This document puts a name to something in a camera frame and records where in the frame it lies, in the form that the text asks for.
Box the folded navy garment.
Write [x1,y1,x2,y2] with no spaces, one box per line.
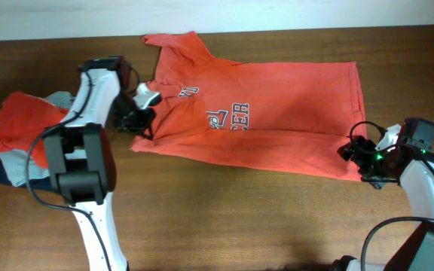
[0,150,53,192]

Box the folded orange-red garment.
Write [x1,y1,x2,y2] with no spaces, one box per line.
[0,91,69,152]

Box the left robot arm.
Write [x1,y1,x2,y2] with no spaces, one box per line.
[43,56,161,270]

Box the red printed t-shirt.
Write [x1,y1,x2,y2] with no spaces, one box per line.
[131,32,365,181]

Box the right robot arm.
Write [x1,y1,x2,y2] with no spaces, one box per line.
[329,117,434,271]

